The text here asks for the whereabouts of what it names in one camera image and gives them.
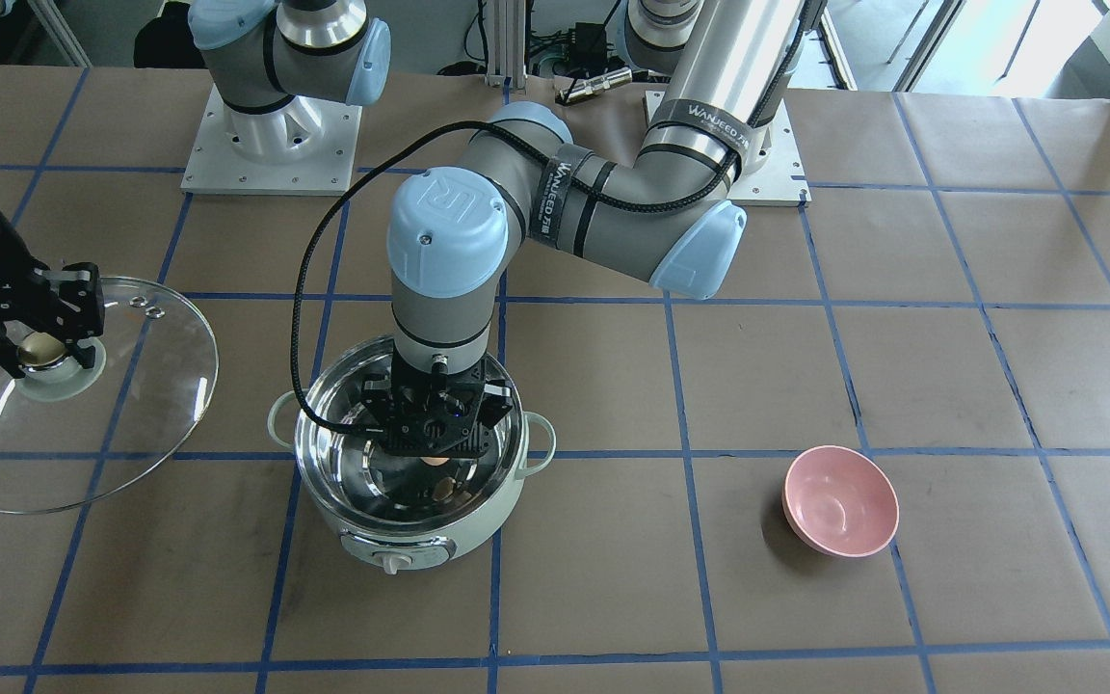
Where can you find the glass pot lid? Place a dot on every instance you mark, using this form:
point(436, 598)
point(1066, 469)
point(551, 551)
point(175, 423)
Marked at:
point(72, 435)

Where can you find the pink bowl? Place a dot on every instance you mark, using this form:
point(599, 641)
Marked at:
point(839, 502)

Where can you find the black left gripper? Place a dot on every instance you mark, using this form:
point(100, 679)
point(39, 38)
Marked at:
point(497, 406)

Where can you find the mint green electric pot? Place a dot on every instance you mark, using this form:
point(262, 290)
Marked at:
point(393, 511)

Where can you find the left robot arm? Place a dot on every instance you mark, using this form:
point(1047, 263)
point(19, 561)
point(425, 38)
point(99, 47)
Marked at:
point(665, 219)

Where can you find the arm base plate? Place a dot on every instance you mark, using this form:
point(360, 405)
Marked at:
point(305, 149)
point(767, 164)

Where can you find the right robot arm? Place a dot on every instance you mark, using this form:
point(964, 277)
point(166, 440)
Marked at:
point(289, 81)

